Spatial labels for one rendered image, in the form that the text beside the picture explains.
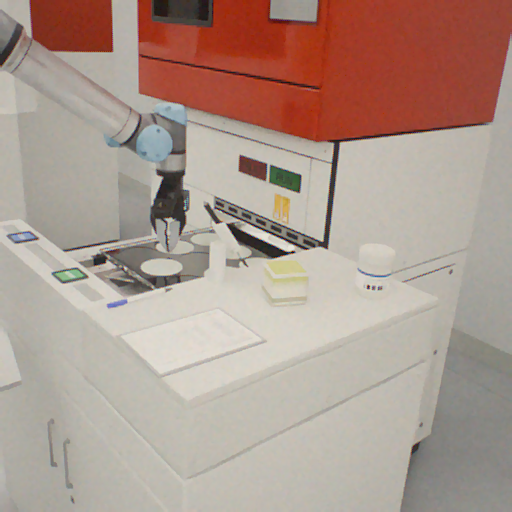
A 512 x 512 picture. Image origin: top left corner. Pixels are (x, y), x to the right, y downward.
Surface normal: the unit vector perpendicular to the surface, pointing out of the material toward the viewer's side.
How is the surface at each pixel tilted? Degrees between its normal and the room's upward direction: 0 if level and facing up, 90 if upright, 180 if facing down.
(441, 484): 0
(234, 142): 90
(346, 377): 90
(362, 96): 90
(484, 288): 90
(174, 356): 0
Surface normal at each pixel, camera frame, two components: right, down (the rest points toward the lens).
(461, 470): 0.06, -0.93
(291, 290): 0.28, 0.37
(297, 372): 0.64, 0.33
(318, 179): -0.76, 0.20
